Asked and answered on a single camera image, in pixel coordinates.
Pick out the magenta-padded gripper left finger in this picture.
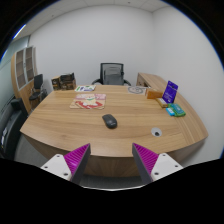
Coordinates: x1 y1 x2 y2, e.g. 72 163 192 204
40 143 92 185

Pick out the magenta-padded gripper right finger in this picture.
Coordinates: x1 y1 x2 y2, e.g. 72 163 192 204
131 142 184 185

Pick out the black computer mouse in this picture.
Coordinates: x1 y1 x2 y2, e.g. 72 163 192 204
102 113 118 130

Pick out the dog print mouse pad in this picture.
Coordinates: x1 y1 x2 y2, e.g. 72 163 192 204
69 93 107 110

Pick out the small blue box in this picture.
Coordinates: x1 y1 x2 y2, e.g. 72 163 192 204
165 107 176 117

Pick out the green flat box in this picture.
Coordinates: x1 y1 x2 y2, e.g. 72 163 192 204
168 103 187 118

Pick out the small tan box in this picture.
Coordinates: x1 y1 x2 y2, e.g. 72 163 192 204
155 97 169 109

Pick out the orange cardboard box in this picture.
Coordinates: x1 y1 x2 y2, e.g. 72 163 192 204
145 88 165 100

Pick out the white sheet with grey circle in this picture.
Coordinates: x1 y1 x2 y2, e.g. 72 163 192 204
126 85 148 96

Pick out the black leather armchair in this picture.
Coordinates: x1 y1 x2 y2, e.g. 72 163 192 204
0 97 29 159

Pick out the white sticker sheet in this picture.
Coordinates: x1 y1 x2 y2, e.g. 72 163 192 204
74 84 97 93

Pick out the purple standing card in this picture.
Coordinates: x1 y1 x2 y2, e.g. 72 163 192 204
162 80 179 104

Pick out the dark brown cardboard box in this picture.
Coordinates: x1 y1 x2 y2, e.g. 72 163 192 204
60 79 77 91

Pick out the small brown printed box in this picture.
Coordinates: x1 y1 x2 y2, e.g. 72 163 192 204
51 76 62 91

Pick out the wooden side desk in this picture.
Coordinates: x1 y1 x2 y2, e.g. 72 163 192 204
135 72 168 91

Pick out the black box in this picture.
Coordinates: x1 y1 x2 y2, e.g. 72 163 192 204
59 72 76 83

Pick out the small black chair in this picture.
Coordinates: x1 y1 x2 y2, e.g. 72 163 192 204
28 73 48 103

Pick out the black mesh office chair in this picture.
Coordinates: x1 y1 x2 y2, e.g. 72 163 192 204
91 62 132 87

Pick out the wooden shelf unit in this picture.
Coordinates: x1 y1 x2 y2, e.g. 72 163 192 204
10 45 38 114

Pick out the silver cable grommet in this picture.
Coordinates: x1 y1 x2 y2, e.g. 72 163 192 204
150 127 163 138

